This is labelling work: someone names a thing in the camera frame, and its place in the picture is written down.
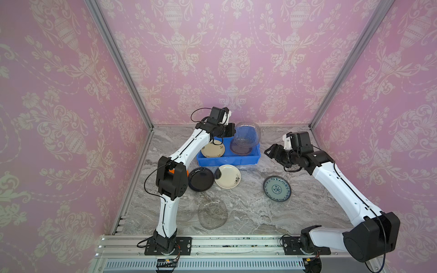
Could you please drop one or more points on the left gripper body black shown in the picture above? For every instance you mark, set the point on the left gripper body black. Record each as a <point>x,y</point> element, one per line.
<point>222,130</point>

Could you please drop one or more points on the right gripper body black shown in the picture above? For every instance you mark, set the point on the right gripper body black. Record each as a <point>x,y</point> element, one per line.
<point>282,156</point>

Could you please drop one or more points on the clear glass plate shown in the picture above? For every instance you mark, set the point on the clear glass plate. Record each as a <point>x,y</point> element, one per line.
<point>188,207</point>
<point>213,214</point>
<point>247,135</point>

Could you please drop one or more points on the brownish glass plate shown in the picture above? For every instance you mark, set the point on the brownish glass plate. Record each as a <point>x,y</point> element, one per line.
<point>239,150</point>

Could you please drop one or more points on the cream plate with characters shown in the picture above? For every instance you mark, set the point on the cream plate with characters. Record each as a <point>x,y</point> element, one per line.
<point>214,149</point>

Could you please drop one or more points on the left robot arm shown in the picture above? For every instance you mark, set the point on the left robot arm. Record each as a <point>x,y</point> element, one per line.
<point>172,179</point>

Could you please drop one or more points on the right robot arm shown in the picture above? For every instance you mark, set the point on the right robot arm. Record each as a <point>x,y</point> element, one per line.
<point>374,231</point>

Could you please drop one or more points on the blue plastic bin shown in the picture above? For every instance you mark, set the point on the blue plastic bin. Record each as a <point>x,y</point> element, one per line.
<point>230,158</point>

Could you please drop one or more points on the blue patterned porcelain plate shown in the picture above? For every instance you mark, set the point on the blue patterned porcelain plate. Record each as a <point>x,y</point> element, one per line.
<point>277,188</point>

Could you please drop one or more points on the cream plate with flowers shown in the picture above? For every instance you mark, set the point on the cream plate with flowers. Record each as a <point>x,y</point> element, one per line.
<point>227,176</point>

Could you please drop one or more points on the black round plate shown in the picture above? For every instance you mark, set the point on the black round plate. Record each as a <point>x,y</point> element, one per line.
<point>201,179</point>

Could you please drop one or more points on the orange plate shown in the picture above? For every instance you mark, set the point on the orange plate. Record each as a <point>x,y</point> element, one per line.
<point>179,170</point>

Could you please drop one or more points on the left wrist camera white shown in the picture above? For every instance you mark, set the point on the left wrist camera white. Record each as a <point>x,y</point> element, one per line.
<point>227,115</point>

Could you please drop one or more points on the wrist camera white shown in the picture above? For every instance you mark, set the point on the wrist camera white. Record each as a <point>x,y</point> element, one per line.
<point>227,115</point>
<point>287,138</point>

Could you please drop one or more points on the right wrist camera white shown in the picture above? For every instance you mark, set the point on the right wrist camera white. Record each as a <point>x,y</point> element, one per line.
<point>287,138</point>

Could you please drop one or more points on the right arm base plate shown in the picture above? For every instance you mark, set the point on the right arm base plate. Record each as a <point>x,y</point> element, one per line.
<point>296,246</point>

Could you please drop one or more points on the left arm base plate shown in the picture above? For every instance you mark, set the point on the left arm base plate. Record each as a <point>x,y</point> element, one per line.
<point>173,246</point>

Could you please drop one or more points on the small circuit board with wires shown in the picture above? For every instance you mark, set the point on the small circuit board with wires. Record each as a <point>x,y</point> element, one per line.
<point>167,263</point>

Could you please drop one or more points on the left aluminium corner post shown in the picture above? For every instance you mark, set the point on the left aluminium corner post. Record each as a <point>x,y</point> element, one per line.
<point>110,41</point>

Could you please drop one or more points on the aluminium corner post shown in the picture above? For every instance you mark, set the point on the aluminium corner post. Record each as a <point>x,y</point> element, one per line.
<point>110,41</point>
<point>364,38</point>

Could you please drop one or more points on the aluminium mounting rail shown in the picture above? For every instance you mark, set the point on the aluminium mounting rail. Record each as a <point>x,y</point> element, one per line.
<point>223,254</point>

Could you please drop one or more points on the right aluminium corner post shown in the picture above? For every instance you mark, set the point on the right aluminium corner post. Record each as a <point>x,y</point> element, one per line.
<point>364,38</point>

